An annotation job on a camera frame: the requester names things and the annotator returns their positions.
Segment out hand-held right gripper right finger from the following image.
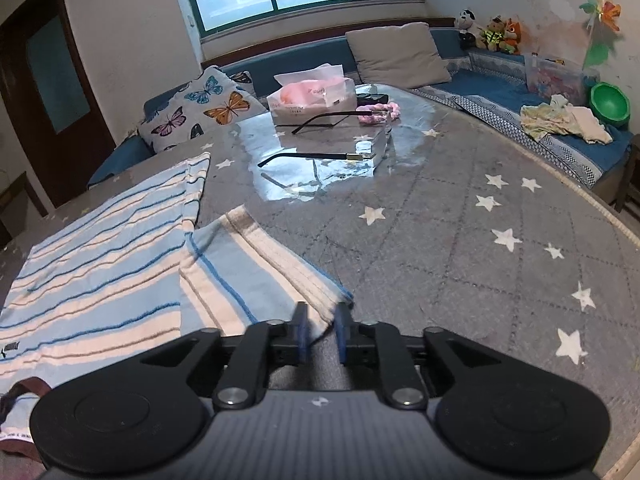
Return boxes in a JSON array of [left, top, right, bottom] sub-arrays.
[[337, 302, 503, 408]]

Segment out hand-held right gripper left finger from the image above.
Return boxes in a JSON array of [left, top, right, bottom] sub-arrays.
[[141, 302, 312, 409]]

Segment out blue white striped shirt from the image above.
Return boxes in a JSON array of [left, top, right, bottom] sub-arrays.
[[0, 152, 353, 461]]

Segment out pile of light clothes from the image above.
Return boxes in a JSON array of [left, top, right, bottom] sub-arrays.
[[520, 94, 613, 145]]

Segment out grey star print tablecloth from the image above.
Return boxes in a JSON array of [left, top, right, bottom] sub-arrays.
[[0, 82, 640, 480]]

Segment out black eyeglasses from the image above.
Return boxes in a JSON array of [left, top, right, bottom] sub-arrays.
[[257, 105, 393, 171]]

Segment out pink braided scrunchie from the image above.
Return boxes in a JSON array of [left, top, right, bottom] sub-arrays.
[[357, 101, 403, 126]]

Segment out pink tissue pack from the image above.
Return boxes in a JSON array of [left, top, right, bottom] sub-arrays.
[[266, 63, 357, 124]]

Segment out butterfly print pillow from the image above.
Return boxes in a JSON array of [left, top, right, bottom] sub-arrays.
[[137, 66, 268, 153]]

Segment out grey pillow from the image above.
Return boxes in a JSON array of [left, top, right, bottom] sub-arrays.
[[345, 21, 453, 90]]

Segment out blue sofa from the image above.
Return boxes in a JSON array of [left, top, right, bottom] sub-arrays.
[[87, 22, 633, 191]]

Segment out brown wooden side cabinet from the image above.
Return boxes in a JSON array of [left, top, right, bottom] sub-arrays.
[[0, 170, 31, 248]]

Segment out clear plastic storage box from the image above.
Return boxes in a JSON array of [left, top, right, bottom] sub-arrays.
[[524, 53, 601, 101]]

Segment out dark wooden chair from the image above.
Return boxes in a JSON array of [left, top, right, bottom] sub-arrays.
[[614, 132, 640, 213]]

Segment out brown bear plush toy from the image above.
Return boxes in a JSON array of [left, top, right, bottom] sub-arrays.
[[477, 15, 508, 53]]

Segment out panda plush toy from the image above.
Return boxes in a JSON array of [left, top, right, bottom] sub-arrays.
[[454, 8, 481, 51]]

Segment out orange plush toy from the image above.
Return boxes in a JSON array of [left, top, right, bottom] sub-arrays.
[[502, 18, 531, 56]]

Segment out green plastic bowl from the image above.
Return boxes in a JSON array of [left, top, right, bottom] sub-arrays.
[[590, 81, 632, 128]]

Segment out dark brown wooden door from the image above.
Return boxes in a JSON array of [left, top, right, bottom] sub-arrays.
[[0, 0, 118, 211]]

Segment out colourful pinwheel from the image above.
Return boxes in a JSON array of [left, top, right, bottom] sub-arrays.
[[580, 0, 623, 68]]

